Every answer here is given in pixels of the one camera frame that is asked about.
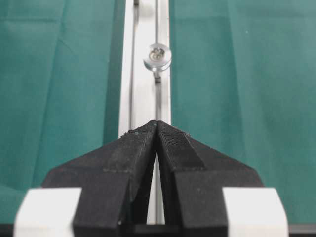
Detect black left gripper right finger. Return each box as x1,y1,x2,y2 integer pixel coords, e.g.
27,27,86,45
156,121,262,237

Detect green cloth mat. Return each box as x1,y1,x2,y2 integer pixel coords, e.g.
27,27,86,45
0,0,316,223

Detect near silver knob shaft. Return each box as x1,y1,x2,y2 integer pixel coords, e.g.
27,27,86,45
143,43,172,83

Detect aluminium extrusion rail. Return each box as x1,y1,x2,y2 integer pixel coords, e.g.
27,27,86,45
118,0,172,225

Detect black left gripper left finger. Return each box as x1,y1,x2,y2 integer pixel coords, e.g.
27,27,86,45
42,120,157,237

